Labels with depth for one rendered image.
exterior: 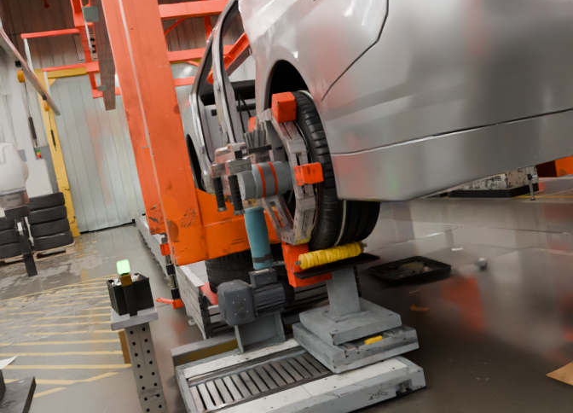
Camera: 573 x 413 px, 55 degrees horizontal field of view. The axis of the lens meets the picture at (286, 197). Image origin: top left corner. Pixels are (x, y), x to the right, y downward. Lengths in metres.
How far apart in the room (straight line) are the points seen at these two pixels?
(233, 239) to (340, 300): 0.64
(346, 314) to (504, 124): 1.18
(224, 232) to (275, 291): 0.38
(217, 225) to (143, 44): 0.89
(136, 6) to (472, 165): 1.77
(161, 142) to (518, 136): 1.63
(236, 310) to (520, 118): 1.50
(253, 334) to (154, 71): 1.31
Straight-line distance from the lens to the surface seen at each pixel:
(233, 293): 2.48
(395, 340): 2.25
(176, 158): 2.61
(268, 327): 2.72
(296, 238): 2.14
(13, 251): 10.58
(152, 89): 2.64
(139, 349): 2.38
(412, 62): 1.44
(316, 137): 1.99
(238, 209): 2.02
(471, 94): 1.44
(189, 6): 8.58
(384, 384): 2.10
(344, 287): 2.33
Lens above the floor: 0.92
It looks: 4 degrees down
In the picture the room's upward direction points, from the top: 11 degrees counter-clockwise
